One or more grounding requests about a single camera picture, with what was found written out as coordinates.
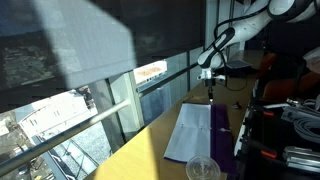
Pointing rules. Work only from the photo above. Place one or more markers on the black flat box device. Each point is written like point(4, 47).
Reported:
point(237, 65)

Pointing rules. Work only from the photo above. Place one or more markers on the small black clip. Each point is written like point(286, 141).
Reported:
point(236, 105)

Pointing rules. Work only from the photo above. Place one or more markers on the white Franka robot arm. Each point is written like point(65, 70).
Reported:
point(246, 26)

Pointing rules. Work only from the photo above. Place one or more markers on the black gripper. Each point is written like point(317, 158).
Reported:
point(209, 80)

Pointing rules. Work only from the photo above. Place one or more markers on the metal window handrail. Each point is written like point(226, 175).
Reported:
point(166, 80)
point(66, 133)

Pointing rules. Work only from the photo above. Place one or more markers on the clear plastic cup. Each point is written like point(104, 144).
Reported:
point(202, 168)

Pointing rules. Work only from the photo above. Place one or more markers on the white cloth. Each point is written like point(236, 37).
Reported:
point(190, 133)

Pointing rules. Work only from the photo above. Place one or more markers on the dark roller window shade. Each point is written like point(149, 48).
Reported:
point(100, 40)

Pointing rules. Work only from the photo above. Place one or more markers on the aluminium extrusion bar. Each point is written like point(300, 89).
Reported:
point(301, 160)

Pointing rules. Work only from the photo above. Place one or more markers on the purple cloth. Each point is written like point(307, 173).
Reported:
point(220, 140)

